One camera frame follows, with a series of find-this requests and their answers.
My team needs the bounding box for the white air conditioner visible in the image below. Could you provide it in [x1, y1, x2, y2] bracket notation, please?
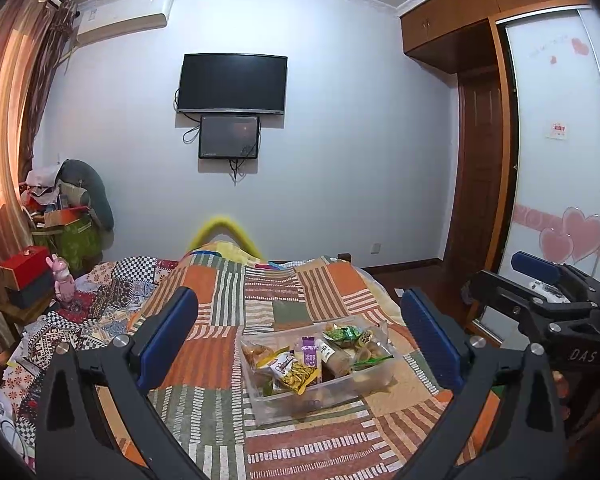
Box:
[75, 0, 174, 44]

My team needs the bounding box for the green bag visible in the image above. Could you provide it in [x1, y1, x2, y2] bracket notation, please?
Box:
[32, 212, 103, 266]

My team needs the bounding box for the grey body pillow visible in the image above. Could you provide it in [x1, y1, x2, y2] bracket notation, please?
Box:
[60, 159, 115, 232]

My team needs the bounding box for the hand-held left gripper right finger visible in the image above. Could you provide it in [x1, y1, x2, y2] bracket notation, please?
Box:
[400, 287, 566, 480]

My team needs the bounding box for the clear bun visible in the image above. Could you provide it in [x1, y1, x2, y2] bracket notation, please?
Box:
[360, 327, 389, 357]

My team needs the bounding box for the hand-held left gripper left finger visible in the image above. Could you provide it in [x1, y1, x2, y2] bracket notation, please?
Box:
[35, 286, 206, 480]

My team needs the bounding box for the white sliding wardrobe door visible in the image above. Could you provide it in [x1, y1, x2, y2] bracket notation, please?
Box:
[480, 7, 600, 346]

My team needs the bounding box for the clear plastic container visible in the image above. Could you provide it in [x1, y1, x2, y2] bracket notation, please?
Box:
[240, 316, 397, 423]

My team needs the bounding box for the red box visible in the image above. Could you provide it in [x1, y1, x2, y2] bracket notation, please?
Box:
[0, 246, 51, 291]

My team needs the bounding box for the dark grey box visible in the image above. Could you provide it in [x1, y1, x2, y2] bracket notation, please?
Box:
[7, 272, 56, 310]

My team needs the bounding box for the wooden overhead cabinet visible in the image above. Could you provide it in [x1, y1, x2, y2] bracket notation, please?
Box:
[400, 0, 591, 58]

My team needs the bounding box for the pile of clothes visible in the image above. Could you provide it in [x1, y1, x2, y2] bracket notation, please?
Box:
[20, 162, 88, 221]

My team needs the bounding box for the orange cardboard box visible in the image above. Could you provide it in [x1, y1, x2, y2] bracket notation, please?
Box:
[42, 206, 89, 227]

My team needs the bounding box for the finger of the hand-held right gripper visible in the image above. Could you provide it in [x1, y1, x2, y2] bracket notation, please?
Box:
[467, 270, 588, 343]
[511, 251, 600, 302]

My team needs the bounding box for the checkered printed quilt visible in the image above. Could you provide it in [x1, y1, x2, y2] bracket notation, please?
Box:
[0, 256, 188, 441]

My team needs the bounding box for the black wall television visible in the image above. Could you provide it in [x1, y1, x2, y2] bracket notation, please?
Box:
[176, 52, 288, 115]

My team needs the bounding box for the wooden door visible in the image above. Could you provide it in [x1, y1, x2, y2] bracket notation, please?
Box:
[445, 67, 507, 281]

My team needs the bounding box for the yellow cloth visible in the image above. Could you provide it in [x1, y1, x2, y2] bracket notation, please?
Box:
[211, 240, 264, 264]

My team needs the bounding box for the white plastic device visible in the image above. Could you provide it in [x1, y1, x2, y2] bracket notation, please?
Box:
[529, 281, 572, 306]

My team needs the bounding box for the green snack packet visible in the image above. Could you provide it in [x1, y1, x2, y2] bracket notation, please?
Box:
[322, 325, 363, 348]
[352, 355, 394, 372]

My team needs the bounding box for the brown bun packet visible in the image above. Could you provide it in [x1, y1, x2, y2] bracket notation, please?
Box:
[245, 340, 277, 372]

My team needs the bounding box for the orange curtain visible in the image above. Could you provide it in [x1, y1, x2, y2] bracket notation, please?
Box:
[0, 0, 51, 356]

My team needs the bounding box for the yellow snack packet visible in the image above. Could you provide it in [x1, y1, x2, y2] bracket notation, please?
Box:
[265, 350, 324, 396]

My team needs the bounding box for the pink plush toy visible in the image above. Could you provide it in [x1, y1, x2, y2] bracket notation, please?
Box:
[46, 254, 76, 304]

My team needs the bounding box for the brown cake block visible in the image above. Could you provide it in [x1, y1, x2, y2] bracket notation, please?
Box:
[322, 347, 354, 379]

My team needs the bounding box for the yellow foam hoop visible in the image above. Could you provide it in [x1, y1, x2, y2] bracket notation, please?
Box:
[187, 215, 263, 263]

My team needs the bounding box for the purple and white snack packet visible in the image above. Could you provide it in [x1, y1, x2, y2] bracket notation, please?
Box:
[300, 336, 322, 367]

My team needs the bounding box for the brown patterned curtain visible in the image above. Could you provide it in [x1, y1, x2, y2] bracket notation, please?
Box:
[20, 2, 79, 181]

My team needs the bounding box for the small black monitor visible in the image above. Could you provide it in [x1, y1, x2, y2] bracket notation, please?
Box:
[198, 115, 261, 160]

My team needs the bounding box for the striped patchwork blanket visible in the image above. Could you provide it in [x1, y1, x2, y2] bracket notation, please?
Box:
[95, 250, 506, 480]

